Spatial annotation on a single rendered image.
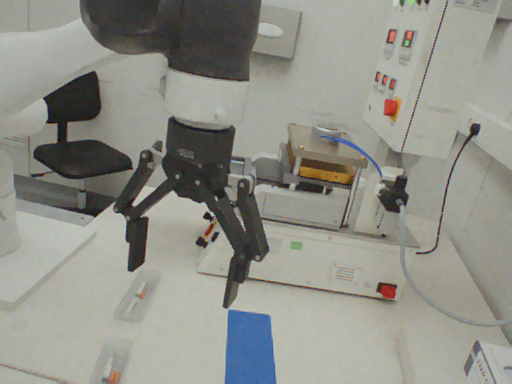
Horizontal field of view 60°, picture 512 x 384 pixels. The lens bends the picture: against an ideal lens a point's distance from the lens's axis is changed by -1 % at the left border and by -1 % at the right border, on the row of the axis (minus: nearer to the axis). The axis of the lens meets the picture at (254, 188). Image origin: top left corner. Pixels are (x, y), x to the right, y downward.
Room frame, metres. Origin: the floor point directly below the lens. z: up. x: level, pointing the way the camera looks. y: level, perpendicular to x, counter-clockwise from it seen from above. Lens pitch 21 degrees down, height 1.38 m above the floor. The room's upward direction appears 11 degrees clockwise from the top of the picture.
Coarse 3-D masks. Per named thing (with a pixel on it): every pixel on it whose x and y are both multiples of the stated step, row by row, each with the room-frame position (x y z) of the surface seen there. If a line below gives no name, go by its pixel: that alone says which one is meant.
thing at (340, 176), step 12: (288, 144) 1.23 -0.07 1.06; (288, 156) 1.15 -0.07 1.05; (300, 168) 1.05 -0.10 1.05; (312, 168) 1.05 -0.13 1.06; (324, 168) 1.07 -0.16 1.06; (336, 168) 1.09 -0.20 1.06; (348, 168) 1.11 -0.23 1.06; (300, 180) 1.05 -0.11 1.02; (312, 180) 1.05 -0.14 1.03; (324, 180) 1.06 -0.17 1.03; (336, 180) 1.05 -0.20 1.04; (348, 180) 1.06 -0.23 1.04
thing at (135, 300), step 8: (144, 272) 0.90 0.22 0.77; (152, 272) 0.90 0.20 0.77; (160, 272) 0.91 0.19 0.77; (136, 280) 0.86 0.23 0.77; (144, 280) 0.86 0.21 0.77; (152, 280) 0.87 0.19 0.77; (136, 288) 0.83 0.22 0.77; (144, 288) 0.83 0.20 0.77; (152, 288) 0.84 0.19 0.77; (128, 296) 0.80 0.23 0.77; (136, 296) 0.80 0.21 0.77; (144, 296) 0.81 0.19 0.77; (120, 304) 0.76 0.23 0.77; (128, 304) 0.77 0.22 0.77; (136, 304) 0.77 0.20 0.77; (144, 304) 0.78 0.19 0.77; (120, 312) 0.74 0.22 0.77; (128, 312) 0.74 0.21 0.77; (136, 312) 0.75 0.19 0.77
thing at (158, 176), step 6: (162, 150) 1.23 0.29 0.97; (156, 168) 1.08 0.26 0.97; (162, 168) 1.09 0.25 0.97; (252, 168) 1.23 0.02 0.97; (156, 174) 1.04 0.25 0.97; (162, 174) 1.04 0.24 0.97; (252, 174) 1.17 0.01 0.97; (150, 180) 1.02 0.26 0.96; (156, 180) 1.02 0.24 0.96; (162, 180) 1.02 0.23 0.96; (150, 186) 1.02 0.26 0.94; (156, 186) 1.02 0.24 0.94; (228, 192) 1.03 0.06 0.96; (234, 198) 1.03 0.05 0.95
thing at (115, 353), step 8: (104, 344) 0.64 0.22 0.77; (112, 344) 0.65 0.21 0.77; (120, 344) 0.65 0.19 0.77; (128, 344) 0.65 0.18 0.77; (104, 352) 0.62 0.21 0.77; (112, 352) 0.63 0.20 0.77; (120, 352) 0.63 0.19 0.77; (128, 352) 0.64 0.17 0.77; (104, 360) 0.61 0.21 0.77; (112, 360) 0.61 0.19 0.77; (120, 360) 0.61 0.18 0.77; (128, 360) 0.62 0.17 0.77; (96, 368) 0.58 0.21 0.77; (104, 368) 0.59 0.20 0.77; (112, 368) 0.59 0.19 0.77; (120, 368) 0.59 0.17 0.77; (96, 376) 0.57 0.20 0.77; (104, 376) 0.57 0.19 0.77; (112, 376) 0.57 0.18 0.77; (120, 376) 0.58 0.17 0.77
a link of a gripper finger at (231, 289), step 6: (234, 258) 0.45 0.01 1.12; (234, 264) 0.44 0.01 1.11; (234, 270) 0.44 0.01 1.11; (228, 276) 0.44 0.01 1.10; (234, 276) 0.45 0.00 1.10; (228, 282) 0.44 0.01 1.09; (234, 282) 0.45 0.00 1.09; (228, 288) 0.44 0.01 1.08; (234, 288) 0.45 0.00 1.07; (228, 294) 0.44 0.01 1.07; (234, 294) 0.46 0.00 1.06; (228, 300) 0.44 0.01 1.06; (222, 306) 0.44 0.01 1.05; (228, 306) 0.44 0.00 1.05
